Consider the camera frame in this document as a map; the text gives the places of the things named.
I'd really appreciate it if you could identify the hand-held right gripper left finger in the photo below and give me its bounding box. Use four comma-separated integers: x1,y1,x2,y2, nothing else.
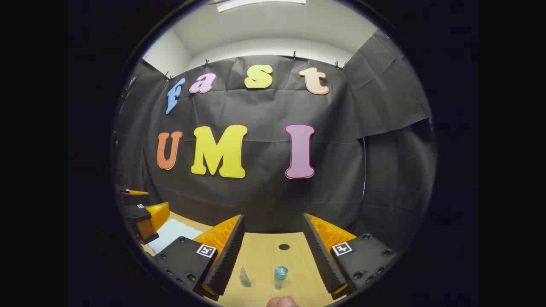
152,214,246,301

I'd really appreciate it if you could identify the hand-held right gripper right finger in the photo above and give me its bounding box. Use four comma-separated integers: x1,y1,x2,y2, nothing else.
302,213,400,300

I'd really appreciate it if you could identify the light blue small suitcase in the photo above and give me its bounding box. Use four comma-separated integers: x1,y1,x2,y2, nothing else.
147,218,204,255

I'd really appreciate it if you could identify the blue clear lotion bottle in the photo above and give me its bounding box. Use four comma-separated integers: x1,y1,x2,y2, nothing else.
273,266,289,290

